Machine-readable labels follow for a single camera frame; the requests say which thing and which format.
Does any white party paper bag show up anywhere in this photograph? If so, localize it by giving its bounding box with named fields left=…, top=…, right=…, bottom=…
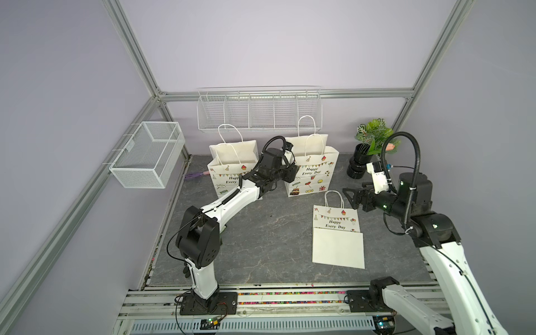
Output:
left=312, top=191, right=365, bottom=269

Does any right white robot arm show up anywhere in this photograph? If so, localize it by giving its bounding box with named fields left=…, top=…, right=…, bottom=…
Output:
left=343, top=173, right=507, bottom=334

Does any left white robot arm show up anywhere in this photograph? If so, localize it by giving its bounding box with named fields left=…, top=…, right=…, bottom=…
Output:
left=175, top=145, right=298, bottom=314

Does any artificial plant in black vase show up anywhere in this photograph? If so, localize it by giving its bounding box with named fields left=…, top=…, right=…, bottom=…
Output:
left=346, top=118, right=394, bottom=180

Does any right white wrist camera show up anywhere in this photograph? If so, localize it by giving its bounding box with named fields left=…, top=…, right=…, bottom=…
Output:
left=366, top=161, right=389, bottom=194

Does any right black corrugated cable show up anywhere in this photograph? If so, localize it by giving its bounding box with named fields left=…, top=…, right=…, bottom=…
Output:
left=380, top=131, right=422, bottom=229

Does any black corrugated cable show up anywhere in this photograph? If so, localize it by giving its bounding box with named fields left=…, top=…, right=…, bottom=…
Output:
left=380, top=131, right=422, bottom=229
left=261, top=135, right=297, bottom=168

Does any left black corrugated cable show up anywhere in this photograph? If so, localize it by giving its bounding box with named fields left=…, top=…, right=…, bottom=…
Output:
left=261, top=135, right=297, bottom=168

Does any white wire wall shelf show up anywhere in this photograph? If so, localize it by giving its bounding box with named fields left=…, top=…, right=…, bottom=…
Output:
left=197, top=86, right=323, bottom=131

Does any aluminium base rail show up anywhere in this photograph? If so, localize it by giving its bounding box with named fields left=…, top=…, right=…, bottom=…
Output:
left=113, top=281, right=453, bottom=334

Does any white wire basket on left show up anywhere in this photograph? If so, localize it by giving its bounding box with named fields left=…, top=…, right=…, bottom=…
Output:
left=104, top=121, right=185, bottom=189

